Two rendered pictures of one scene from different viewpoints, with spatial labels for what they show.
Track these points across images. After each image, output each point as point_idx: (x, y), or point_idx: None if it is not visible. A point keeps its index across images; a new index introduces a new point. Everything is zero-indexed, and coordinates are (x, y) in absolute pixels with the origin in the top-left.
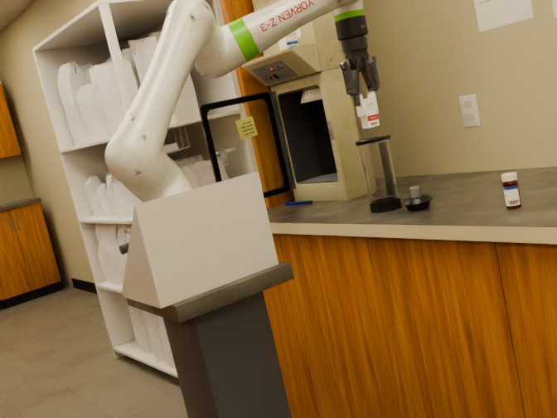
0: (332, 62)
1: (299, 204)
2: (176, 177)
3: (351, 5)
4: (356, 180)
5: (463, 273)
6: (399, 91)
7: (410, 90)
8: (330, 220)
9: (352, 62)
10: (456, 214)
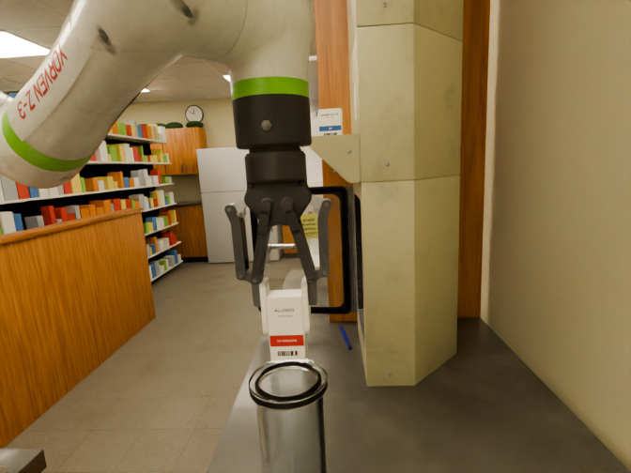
0: (389, 170)
1: (344, 340)
2: None
3: (240, 64)
4: (392, 361)
5: None
6: (552, 231)
7: (568, 237)
8: (231, 454)
9: (252, 209)
10: None
